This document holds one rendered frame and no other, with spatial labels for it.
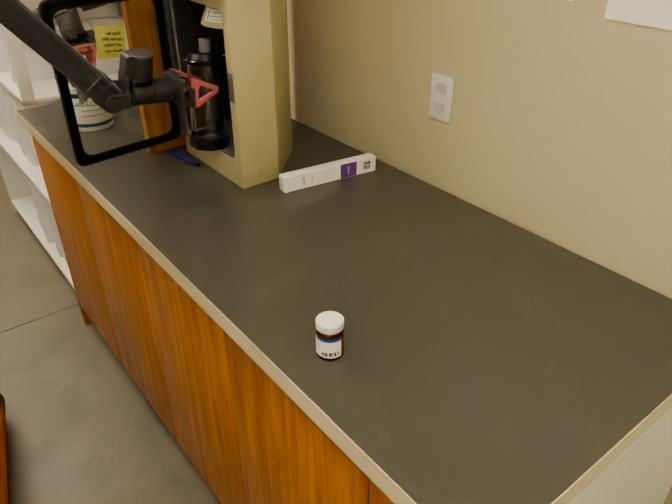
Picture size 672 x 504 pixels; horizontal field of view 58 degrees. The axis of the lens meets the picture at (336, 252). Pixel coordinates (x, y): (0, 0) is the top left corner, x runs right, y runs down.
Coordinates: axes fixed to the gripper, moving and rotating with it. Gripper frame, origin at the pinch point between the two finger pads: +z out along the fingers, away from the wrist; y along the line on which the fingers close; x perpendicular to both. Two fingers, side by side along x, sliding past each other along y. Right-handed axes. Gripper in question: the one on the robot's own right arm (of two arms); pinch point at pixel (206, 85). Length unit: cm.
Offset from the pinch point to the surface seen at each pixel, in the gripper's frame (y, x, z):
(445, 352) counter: -90, 24, -4
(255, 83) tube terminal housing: -14.5, -3.2, 5.4
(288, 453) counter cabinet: -72, 51, -24
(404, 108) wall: -28, 4, 43
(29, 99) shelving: 102, 27, -18
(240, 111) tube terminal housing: -14.5, 3.1, 1.2
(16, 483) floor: 20, 123, -61
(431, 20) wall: -35, -19, 41
